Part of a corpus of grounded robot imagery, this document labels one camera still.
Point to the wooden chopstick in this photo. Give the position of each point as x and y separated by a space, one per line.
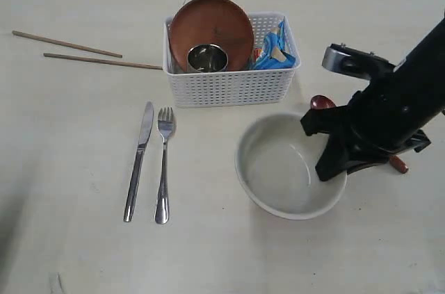
102 61
65 44

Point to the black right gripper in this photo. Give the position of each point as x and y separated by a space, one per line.
367 132

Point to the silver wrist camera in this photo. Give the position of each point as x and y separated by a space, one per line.
340 59

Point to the steel cup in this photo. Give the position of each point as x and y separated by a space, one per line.
206 58

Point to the brown wooden spoon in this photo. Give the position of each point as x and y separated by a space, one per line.
320 102

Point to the grey ceramic bowl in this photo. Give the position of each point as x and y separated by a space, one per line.
275 163

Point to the white perforated plastic basket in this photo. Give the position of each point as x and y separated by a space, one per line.
243 87

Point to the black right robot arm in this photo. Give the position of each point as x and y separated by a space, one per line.
421 70

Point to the steel fork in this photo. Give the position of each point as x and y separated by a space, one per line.
166 127

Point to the steel table knife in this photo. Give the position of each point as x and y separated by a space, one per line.
145 131

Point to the brown wooden plate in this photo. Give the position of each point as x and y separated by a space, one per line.
220 22

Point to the blue snack packet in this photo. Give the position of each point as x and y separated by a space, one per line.
272 54

